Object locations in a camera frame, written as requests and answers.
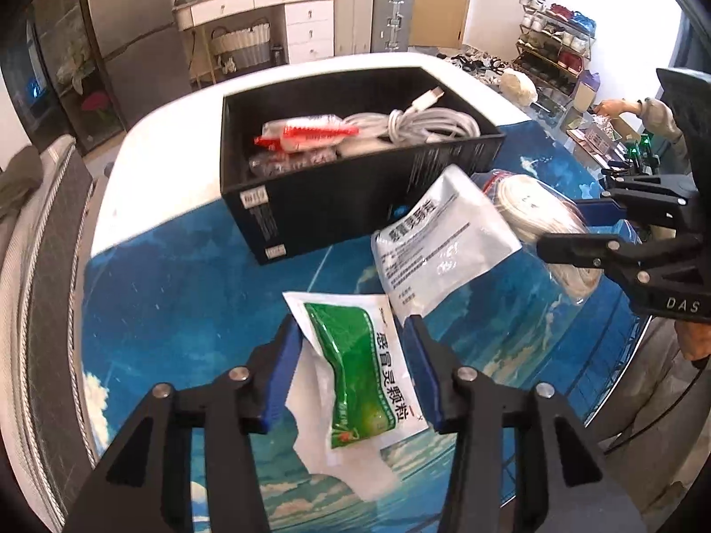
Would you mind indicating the woven laundry basket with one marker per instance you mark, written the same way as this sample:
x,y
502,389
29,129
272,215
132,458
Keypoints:
x,y
242,50

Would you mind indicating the black open storage box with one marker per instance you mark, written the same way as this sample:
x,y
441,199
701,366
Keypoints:
x,y
284,214

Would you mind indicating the person's right hand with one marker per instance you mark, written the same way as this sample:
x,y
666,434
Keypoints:
x,y
694,340

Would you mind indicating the green medicine sachet pack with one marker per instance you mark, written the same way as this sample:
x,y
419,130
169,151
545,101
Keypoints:
x,y
352,395

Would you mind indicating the white grey printed pouch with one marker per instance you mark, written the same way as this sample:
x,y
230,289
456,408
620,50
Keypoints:
x,y
451,236

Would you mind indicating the purple paper bag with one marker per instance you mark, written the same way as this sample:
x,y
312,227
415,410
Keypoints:
x,y
586,87

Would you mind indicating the bagged white adidas laces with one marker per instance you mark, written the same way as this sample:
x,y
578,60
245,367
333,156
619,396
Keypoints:
x,y
272,164

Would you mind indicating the grey sofa bed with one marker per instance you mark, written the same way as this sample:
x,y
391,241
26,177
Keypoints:
x,y
45,430

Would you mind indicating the cream plush toy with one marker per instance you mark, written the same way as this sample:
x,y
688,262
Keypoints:
x,y
517,88

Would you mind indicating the grey refrigerator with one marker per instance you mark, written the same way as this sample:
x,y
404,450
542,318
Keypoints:
x,y
142,54

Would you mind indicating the metal shoe rack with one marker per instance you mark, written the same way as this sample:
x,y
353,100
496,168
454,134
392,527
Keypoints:
x,y
554,45

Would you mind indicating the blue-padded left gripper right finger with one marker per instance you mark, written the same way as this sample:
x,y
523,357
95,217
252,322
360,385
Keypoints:
x,y
561,482

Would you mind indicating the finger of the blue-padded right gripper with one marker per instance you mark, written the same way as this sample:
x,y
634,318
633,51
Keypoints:
x,y
583,252
597,212

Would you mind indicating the olive green blanket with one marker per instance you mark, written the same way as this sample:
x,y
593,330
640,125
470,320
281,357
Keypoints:
x,y
23,176

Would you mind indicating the silver grey suitcase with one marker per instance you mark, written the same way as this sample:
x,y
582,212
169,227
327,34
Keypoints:
x,y
391,25

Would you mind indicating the red-striped bag of rope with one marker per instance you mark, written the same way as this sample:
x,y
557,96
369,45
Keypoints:
x,y
532,209

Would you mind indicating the white vanity desk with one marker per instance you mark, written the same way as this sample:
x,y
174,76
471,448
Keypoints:
x,y
303,28

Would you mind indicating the blue sky pattern mat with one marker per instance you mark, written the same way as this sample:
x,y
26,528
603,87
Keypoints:
x,y
172,294

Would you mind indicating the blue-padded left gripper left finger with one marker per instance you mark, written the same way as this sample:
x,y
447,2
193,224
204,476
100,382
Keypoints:
x,y
142,481

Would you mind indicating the dark glass display cabinet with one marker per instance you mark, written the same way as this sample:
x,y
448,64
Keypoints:
x,y
52,79

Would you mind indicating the beige suitcase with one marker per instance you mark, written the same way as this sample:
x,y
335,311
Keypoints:
x,y
352,26

